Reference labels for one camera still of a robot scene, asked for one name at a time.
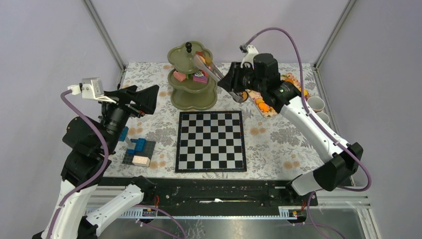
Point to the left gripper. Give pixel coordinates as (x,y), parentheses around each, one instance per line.
(146,98)

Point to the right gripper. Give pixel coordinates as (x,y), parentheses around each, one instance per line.
(231,81)

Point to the orange round pastry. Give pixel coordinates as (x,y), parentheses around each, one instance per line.
(208,60)

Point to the purple cake slice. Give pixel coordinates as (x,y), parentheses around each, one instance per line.
(200,77)

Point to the orange fish cookie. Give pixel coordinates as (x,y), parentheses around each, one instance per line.
(264,108)

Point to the pink swirl roll cake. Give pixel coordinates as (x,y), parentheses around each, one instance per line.
(179,76)

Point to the green three-tier dessert stand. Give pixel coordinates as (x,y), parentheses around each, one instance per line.
(193,88)

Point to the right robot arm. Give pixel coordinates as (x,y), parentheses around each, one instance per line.
(340,157)

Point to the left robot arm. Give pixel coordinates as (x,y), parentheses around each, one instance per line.
(92,142)

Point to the orange smiley face coaster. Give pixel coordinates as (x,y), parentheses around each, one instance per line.
(245,96)

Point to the square orange cracker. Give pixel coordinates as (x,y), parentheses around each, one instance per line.
(259,100)

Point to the blue brick on stick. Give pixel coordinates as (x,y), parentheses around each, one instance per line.
(127,135)

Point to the floral serving tray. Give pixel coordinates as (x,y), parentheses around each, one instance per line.
(276,93)

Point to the blue lego brick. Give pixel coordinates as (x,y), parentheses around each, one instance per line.
(139,148)

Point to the grey lego baseplate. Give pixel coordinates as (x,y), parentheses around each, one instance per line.
(147,152)

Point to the black white chessboard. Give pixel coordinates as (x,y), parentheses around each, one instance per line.
(210,141)

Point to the wooden block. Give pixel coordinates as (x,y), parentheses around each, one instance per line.
(141,161)

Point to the floral tablecloth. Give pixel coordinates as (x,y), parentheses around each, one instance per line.
(275,149)

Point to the large pink mug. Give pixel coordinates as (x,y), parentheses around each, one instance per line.
(316,104)

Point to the small pink mug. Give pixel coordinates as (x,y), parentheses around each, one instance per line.
(324,117)

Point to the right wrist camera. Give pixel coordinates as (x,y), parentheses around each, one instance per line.
(250,52)

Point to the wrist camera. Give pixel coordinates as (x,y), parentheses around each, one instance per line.
(89,88)
(250,52)

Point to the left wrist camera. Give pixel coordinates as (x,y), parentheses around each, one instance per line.
(89,88)

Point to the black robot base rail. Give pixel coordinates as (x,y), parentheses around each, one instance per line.
(224,197)

